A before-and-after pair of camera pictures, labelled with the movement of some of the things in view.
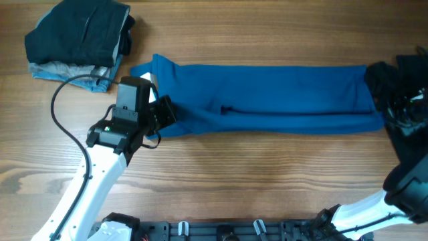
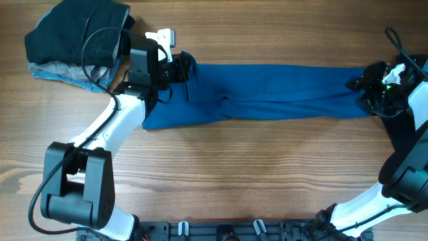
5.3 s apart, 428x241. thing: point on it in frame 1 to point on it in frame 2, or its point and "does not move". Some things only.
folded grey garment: [69, 69] does not move
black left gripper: [165, 103] to [182, 63]
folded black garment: [91, 33] does not move
